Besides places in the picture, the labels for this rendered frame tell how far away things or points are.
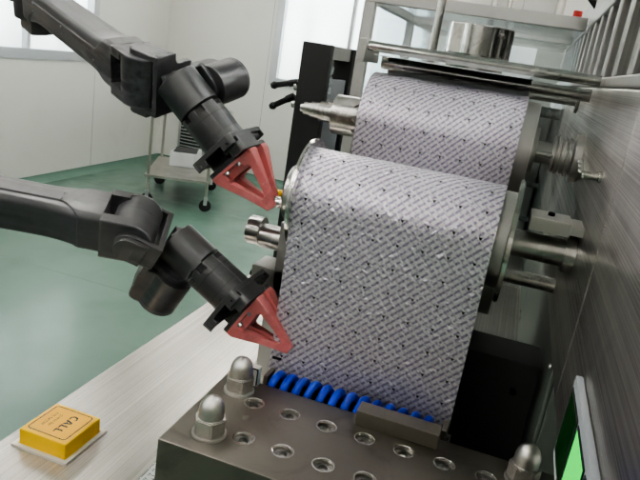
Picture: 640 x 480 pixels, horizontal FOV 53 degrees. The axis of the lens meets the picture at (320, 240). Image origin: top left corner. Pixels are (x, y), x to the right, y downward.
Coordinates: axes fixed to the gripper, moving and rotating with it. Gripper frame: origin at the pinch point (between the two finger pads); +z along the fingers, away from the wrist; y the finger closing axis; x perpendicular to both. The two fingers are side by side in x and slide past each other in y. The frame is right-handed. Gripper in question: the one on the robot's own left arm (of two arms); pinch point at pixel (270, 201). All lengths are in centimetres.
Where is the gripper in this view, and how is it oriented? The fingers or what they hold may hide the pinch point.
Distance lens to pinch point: 81.9
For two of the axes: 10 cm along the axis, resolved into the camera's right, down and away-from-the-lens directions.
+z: 6.1, 7.9, 0.3
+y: -2.8, 2.5, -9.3
